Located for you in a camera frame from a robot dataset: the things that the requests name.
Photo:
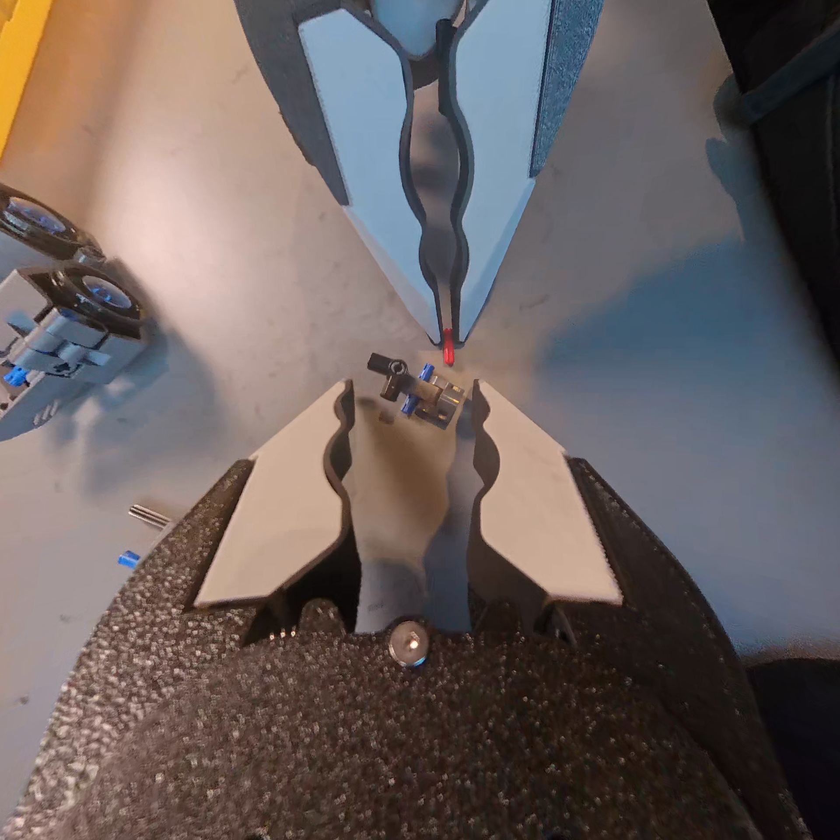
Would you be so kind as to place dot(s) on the grey beam with black axle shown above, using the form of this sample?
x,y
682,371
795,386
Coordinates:
x,y
151,515

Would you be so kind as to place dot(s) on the red toy pin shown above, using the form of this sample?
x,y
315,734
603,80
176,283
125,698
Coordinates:
x,y
448,348

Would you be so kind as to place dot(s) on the large yellow storage bin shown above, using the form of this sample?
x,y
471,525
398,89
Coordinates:
x,y
19,59

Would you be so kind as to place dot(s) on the grey twin engine toy assembly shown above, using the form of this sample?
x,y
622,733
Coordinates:
x,y
59,341

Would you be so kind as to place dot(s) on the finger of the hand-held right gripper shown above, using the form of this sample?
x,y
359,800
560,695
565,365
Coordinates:
x,y
505,131
361,131

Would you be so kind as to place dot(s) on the grey angular connector piece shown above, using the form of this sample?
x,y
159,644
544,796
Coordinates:
x,y
446,401

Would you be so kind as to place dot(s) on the black connector with blue pins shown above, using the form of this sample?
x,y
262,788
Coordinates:
x,y
390,377

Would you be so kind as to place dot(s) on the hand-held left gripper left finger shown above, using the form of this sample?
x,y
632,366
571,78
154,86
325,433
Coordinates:
x,y
282,525

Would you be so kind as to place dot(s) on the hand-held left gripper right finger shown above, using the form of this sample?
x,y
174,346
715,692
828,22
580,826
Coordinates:
x,y
544,525

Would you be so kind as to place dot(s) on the grey desk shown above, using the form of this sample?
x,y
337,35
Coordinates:
x,y
197,197

